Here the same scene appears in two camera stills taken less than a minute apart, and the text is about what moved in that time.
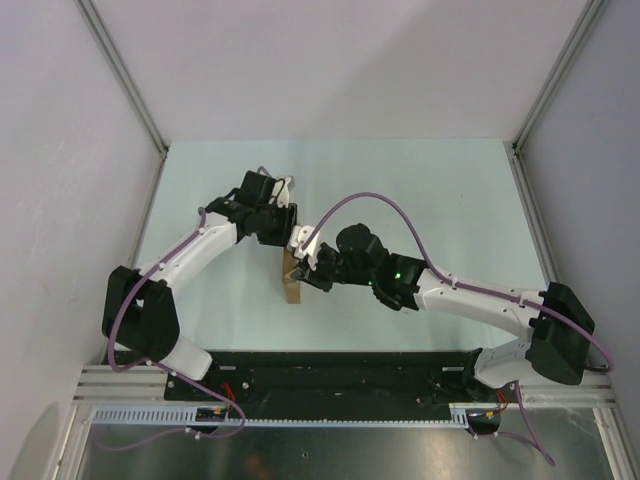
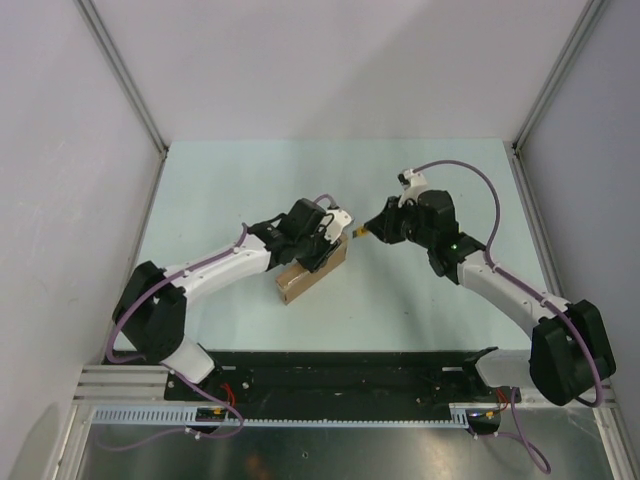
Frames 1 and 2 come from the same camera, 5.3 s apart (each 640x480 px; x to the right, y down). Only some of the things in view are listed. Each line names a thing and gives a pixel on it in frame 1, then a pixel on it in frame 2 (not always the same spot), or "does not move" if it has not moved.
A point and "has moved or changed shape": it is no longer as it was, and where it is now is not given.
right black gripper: x=315 y=276 -> x=385 y=224
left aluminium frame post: x=103 y=38 does not move
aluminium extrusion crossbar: x=99 y=383 does not move
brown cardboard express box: x=293 y=287 has moved or changed shape
